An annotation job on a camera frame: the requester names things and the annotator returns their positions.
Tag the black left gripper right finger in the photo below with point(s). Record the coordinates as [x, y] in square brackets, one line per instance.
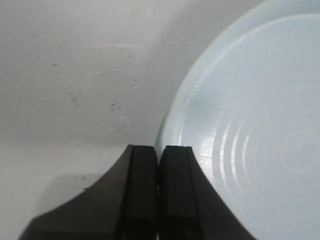
[190, 208]

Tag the light blue round plate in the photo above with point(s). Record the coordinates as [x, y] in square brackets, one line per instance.
[250, 110]

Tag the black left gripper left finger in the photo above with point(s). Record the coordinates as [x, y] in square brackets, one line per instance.
[121, 205]

